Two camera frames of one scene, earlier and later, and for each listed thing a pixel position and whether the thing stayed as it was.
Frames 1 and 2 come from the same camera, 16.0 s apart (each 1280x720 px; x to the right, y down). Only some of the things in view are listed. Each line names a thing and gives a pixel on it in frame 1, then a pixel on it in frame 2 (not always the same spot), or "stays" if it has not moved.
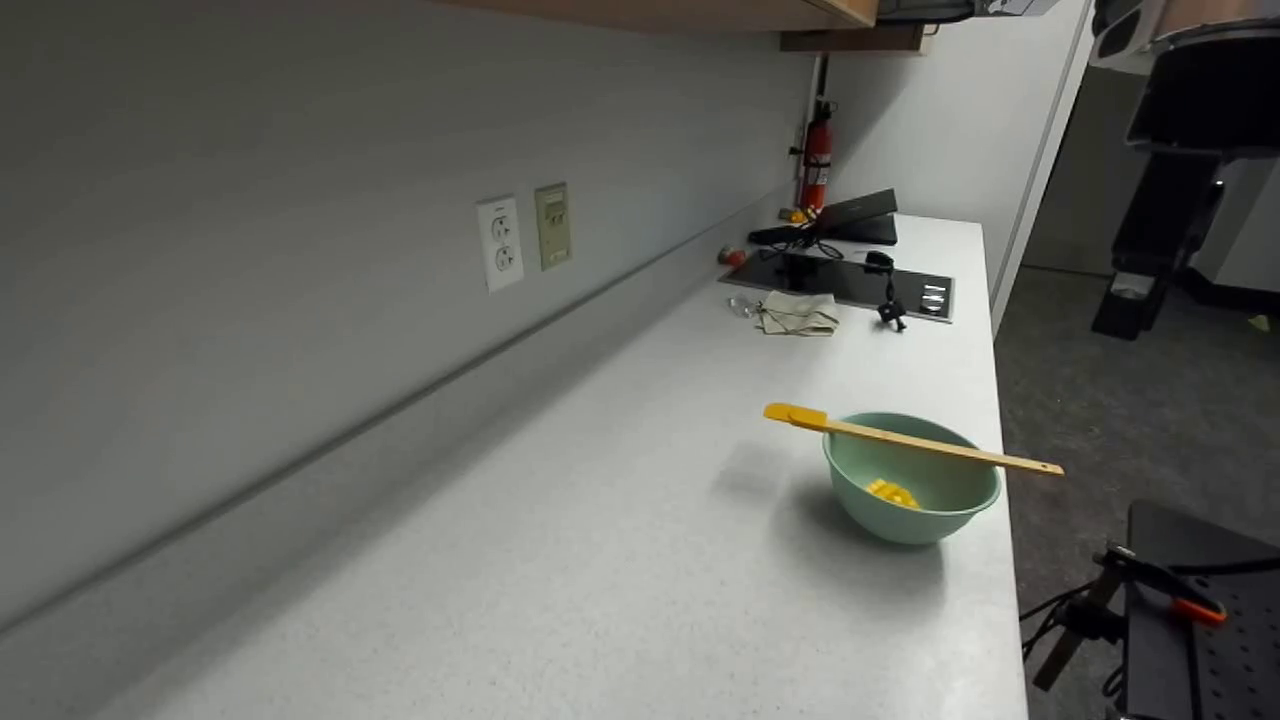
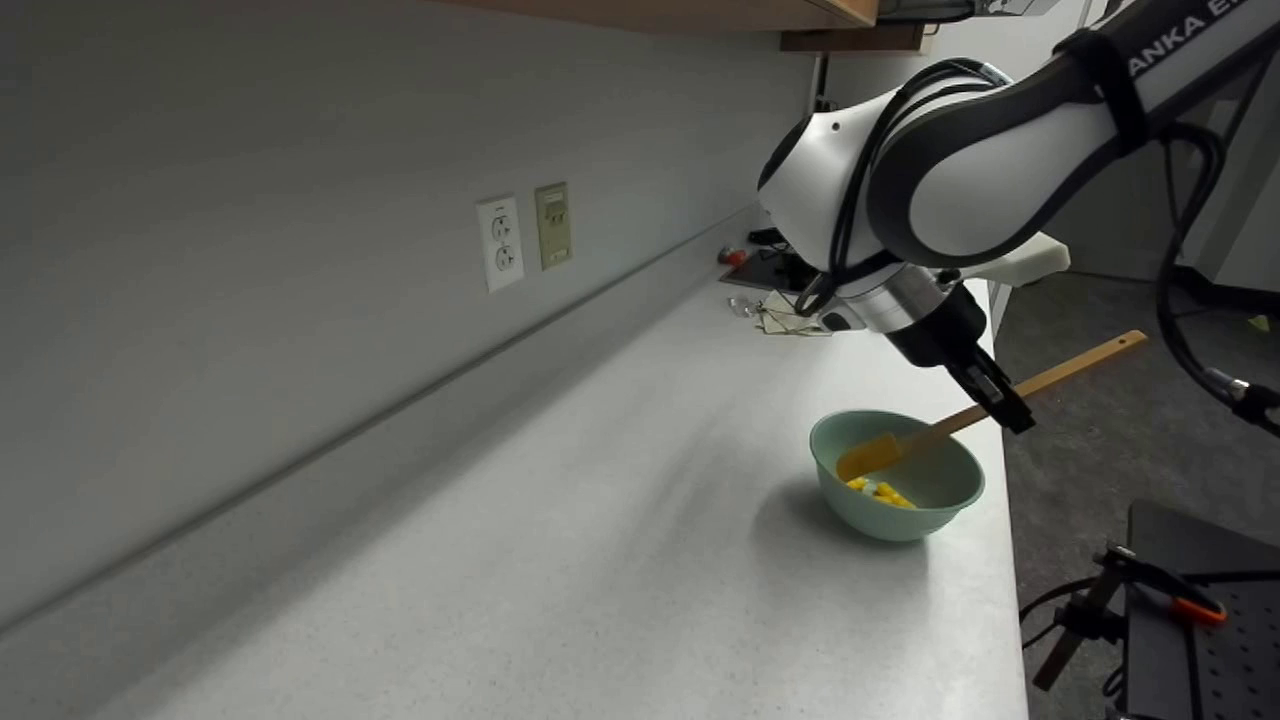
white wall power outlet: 501,242 stays
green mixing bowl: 910,495 stays
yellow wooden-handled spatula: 910,442 to 868,455
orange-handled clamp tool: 1166,588 stays
